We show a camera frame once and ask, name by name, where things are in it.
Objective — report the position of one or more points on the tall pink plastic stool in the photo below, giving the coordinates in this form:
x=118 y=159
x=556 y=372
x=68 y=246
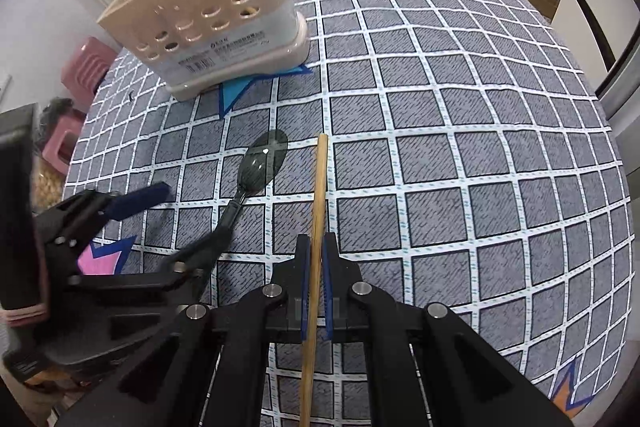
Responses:
x=85 y=67

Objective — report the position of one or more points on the dark translucent plastic spoon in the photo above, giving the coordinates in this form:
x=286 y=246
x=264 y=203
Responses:
x=261 y=164

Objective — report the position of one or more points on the grey checked tablecloth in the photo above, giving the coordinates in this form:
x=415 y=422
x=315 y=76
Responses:
x=450 y=157

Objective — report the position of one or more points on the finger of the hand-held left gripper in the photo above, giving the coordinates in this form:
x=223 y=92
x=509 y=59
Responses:
x=145 y=197
x=200 y=252

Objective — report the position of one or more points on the wooden chopstick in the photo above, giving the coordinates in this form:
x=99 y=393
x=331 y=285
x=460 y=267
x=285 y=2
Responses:
x=320 y=187

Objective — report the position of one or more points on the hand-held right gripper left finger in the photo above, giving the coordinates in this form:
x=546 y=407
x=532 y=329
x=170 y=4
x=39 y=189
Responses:
x=301 y=267

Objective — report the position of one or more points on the yellow mesh bag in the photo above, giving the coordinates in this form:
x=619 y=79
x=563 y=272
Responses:
x=47 y=187

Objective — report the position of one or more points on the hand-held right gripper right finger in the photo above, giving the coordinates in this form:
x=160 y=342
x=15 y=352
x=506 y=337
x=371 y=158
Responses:
x=330 y=267

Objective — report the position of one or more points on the small pink plastic stool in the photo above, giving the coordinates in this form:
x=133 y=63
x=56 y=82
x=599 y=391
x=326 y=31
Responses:
x=60 y=144

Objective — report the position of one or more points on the white refrigerator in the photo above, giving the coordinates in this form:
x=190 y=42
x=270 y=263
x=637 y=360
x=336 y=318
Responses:
x=575 y=12

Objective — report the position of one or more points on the black plastic bag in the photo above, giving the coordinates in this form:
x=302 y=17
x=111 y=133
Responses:
x=55 y=112

